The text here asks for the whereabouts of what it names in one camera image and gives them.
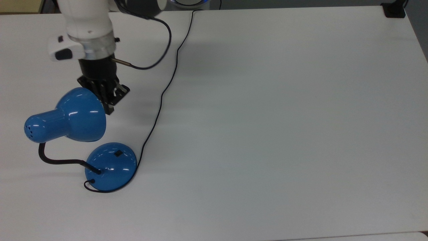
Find yellowish wooden board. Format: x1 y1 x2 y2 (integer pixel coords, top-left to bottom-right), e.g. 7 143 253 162
0 0 46 15

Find black table clamp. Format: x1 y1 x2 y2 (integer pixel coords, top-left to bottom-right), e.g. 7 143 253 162
381 0 409 18

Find black lamp power cord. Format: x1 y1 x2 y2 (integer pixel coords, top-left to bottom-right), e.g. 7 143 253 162
83 0 222 194

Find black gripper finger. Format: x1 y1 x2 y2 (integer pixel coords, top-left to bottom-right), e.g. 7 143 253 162
102 98 116 116
114 84 130 99

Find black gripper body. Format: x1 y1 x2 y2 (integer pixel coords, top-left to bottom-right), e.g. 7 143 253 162
77 55 121 103

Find blue gooseneck desk lamp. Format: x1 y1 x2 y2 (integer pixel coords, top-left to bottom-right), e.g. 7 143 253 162
24 87 138 192

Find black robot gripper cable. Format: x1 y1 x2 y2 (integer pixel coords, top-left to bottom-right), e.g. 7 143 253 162
111 0 172 70

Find robot base with light ring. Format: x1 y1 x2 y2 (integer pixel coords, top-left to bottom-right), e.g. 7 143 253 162
170 0 210 8

